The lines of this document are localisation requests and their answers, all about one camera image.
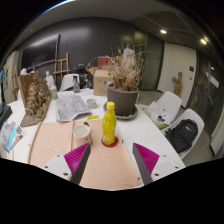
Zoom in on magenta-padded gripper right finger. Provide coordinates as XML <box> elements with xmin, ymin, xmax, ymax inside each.
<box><xmin>131</xmin><ymin>142</ymin><xmax>184</xmax><ymax>186</ymax></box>

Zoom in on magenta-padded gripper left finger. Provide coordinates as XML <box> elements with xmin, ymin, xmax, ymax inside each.
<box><xmin>42</xmin><ymin>142</ymin><xmax>92</xmax><ymax>186</ymax></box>

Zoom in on yellow drink bottle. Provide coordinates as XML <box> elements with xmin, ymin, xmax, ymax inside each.
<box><xmin>101</xmin><ymin>101</ymin><xmax>118</xmax><ymax>146</ymax></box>

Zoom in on white cup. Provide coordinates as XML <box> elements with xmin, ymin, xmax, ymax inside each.
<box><xmin>72</xmin><ymin>123</ymin><xmax>93</xmax><ymax>148</ymax></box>

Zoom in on light wooden board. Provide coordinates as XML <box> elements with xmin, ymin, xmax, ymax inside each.
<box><xmin>70</xmin><ymin>118</ymin><xmax>143</xmax><ymax>191</ymax></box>
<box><xmin>27</xmin><ymin>120</ymin><xmax>76</xmax><ymax>169</ymax></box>

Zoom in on black backpack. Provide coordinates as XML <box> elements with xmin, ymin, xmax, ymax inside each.
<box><xmin>164</xmin><ymin>118</ymin><xmax>199</xmax><ymax>154</ymax></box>

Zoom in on loose white papers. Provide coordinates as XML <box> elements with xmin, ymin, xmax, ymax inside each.
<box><xmin>138</xmin><ymin>100</ymin><xmax>171</xmax><ymax>129</ymax></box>

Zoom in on grey plant saucer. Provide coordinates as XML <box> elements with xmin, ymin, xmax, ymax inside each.
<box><xmin>102</xmin><ymin>101</ymin><xmax>139</xmax><ymax>121</ymax></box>

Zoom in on folded newspaper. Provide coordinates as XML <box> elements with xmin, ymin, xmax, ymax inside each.
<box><xmin>54</xmin><ymin>94</ymin><xmax>93</xmax><ymax>123</ymax></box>

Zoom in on small round glass jar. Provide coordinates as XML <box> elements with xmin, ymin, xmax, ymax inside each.
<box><xmin>86</xmin><ymin>98</ymin><xmax>98</xmax><ymax>110</ymax></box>

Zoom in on paint brush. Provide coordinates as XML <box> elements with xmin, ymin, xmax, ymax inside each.
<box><xmin>9</xmin><ymin>131</ymin><xmax>28</xmax><ymax>151</ymax></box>

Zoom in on white chair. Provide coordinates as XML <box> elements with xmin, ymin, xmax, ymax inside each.
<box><xmin>164</xmin><ymin>108</ymin><xmax>205</xmax><ymax>160</ymax></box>
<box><xmin>59</xmin><ymin>73</ymin><xmax>81</xmax><ymax>93</ymax></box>
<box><xmin>155</xmin><ymin>90</ymin><xmax>183</xmax><ymax>123</ymax></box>

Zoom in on dried plant in grey pot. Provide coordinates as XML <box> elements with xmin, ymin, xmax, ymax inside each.
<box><xmin>87</xmin><ymin>43</ymin><xmax>149</xmax><ymax>117</ymax></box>

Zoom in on white spray bottle green label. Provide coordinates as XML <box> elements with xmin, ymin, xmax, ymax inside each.
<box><xmin>50</xmin><ymin>88</ymin><xmax>58</xmax><ymax>101</ymax></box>

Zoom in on colourful book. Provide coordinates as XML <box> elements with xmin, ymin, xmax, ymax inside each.
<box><xmin>0</xmin><ymin>120</ymin><xmax>23</xmax><ymax>154</ymax></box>

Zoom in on golden brown relief sculpture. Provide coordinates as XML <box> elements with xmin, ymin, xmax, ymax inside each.
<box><xmin>18</xmin><ymin>71</ymin><xmax>53</xmax><ymax>128</ymax></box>

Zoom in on grey spray bottle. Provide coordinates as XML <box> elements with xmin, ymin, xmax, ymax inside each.
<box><xmin>72</xmin><ymin>75</ymin><xmax>81</xmax><ymax>94</ymax></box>

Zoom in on cardboard box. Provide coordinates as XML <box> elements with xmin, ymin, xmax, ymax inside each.
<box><xmin>87</xmin><ymin>66</ymin><xmax>114</xmax><ymax>98</ymax></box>

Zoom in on wooden figure sculpture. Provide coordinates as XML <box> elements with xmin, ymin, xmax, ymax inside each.
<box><xmin>171</xmin><ymin>71</ymin><xmax>184</xmax><ymax>98</ymax></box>

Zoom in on white plaster statue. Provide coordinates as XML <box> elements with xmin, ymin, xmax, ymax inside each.
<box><xmin>44</xmin><ymin>70</ymin><xmax>58</xmax><ymax>92</ymax></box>

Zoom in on black flat device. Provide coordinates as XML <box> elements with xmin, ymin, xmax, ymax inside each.
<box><xmin>0</xmin><ymin>103</ymin><xmax>14</xmax><ymax>131</ymax></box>

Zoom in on wooden easel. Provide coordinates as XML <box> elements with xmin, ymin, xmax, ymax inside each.
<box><xmin>53</xmin><ymin>52</ymin><xmax>72</xmax><ymax>91</ymax></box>

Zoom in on red box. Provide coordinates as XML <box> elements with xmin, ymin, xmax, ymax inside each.
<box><xmin>96</xmin><ymin>55</ymin><xmax>113</xmax><ymax>69</ymax></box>

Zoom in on white cabinet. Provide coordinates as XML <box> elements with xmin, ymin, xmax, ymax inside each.
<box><xmin>1</xmin><ymin>49</ymin><xmax>21</xmax><ymax>101</ymax></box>

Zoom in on black wall screen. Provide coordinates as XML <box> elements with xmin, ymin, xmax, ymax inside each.
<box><xmin>20</xmin><ymin>33</ymin><xmax>61</xmax><ymax>70</ymax></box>

